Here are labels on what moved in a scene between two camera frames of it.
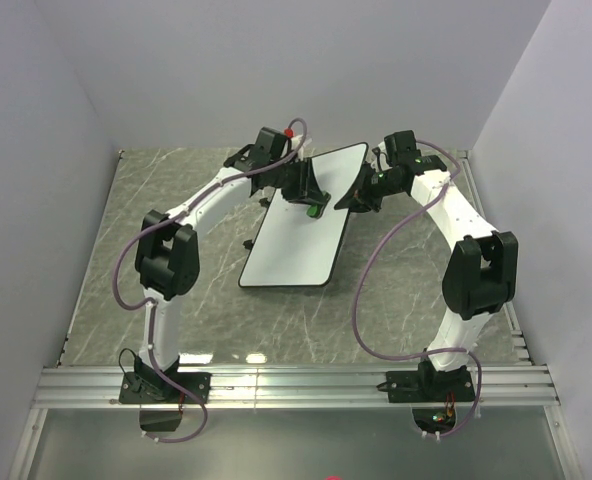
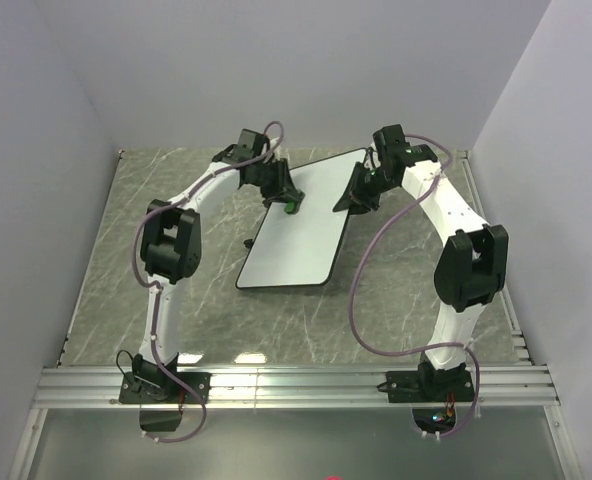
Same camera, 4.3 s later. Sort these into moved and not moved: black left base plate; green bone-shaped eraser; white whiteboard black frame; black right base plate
Moved: green bone-shaped eraser
Not moved: white whiteboard black frame; black left base plate; black right base plate
